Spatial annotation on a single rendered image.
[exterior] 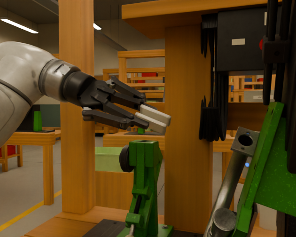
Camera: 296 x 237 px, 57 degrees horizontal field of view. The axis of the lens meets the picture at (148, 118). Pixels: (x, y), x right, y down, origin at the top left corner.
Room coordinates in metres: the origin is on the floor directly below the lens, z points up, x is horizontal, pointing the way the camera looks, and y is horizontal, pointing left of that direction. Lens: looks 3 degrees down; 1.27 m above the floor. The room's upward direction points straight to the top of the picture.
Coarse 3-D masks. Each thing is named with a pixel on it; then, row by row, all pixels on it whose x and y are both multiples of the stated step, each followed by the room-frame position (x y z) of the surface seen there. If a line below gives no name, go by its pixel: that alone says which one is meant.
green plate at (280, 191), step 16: (272, 112) 0.41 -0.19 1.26; (272, 128) 0.40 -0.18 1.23; (272, 144) 0.41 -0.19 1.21; (256, 160) 0.43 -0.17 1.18; (272, 160) 0.41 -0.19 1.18; (256, 176) 0.41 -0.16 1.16; (272, 176) 0.41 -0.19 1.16; (288, 176) 0.41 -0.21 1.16; (256, 192) 0.41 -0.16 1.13; (272, 192) 0.41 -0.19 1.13; (288, 192) 0.41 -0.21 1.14; (272, 208) 0.41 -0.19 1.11; (288, 208) 0.41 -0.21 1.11
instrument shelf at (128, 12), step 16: (160, 0) 0.73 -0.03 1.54; (176, 0) 0.71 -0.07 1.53; (192, 0) 0.70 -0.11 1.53; (208, 0) 0.68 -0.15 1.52; (224, 0) 0.67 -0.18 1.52; (240, 0) 0.66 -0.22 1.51; (256, 0) 0.65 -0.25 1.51; (128, 16) 0.75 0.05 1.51; (144, 16) 0.74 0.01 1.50; (160, 16) 0.74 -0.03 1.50; (176, 16) 0.74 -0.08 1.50; (192, 16) 0.74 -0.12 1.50; (144, 32) 0.90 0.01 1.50; (160, 32) 0.90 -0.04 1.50
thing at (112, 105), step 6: (90, 96) 0.59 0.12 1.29; (96, 96) 0.59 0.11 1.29; (102, 102) 0.58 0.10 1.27; (108, 102) 0.59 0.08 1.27; (102, 108) 0.61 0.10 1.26; (108, 108) 0.58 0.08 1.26; (114, 108) 0.58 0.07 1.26; (120, 108) 0.58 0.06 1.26; (114, 114) 0.59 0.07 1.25; (120, 114) 0.57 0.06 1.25; (126, 114) 0.57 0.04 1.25; (132, 114) 0.57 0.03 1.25; (132, 126) 0.59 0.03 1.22
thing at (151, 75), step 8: (152, 72) 7.56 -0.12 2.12; (160, 72) 7.55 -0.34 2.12; (136, 80) 8.05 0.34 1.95; (240, 80) 7.45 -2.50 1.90; (136, 88) 8.05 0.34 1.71; (152, 88) 7.68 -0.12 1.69; (160, 88) 7.51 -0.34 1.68; (232, 88) 7.13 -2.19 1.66; (240, 88) 7.45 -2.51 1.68; (240, 96) 7.45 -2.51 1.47; (136, 128) 8.05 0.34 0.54
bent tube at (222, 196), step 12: (240, 132) 0.51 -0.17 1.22; (252, 132) 0.51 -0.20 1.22; (240, 144) 0.49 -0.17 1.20; (252, 144) 0.49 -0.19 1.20; (240, 156) 0.52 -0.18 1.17; (252, 156) 0.48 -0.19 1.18; (228, 168) 0.56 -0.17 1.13; (240, 168) 0.55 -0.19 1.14; (228, 180) 0.56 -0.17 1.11; (228, 192) 0.56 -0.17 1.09; (216, 204) 0.56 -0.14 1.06; (228, 204) 0.55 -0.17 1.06
